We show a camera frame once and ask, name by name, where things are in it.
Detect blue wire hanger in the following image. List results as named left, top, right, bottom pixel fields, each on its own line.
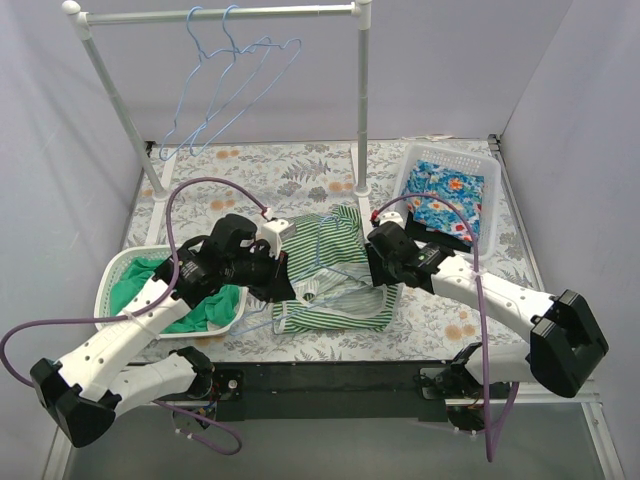
left=233, top=212, right=374, bottom=337
left=159, top=13, right=262, bottom=162
left=179, top=5, right=302, bottom=157

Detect green striped tank top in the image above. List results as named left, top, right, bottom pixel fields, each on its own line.
left=269, top=203, right=404, bottom=335

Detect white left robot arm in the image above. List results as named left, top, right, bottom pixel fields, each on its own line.
left=30, top=214, right=296, bottom=448

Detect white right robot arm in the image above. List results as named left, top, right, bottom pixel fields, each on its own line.
left=366, top=221, right=609, bottom=398

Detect black folded garment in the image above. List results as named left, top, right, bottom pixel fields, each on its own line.
left=405, top=212, right=472, bottom=253

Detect floral table cloth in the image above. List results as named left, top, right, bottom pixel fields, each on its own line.
left=124, top=141, right=538, bottom=363

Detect white right laundry basket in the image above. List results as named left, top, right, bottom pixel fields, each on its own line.
left=392, top=141, right=501, bottom=262

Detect white laundry basket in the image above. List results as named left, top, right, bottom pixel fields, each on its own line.
left=94, top=245, right=248, bottom=339
left=392, top=141, right=501, bottom=262

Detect blue floral garment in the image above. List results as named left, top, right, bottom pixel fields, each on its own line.
left=402, top=160, right=485, bottom=244

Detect green shirt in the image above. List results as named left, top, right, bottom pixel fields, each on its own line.
left=110, top=257, right=241, bottom=334

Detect white clothes rack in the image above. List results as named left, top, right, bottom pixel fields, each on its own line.
left=61, top=1, right=372, bottom=241

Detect white left laundry basket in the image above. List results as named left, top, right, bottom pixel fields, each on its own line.
left=94, top=245, right=248, bottom=339

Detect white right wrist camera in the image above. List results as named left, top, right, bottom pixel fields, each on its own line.
left=370, top=211, right=405, bottom=228

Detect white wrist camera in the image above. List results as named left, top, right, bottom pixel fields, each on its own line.
left=370, top=211, right=405, bottom=228
left=256, top=207, right=296, bottom=258

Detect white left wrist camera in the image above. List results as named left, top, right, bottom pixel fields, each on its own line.
left=256, top=207, right=296, bottom=258

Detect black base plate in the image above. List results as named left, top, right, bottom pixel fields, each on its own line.
left=200, top=360, right=483, bottom=422

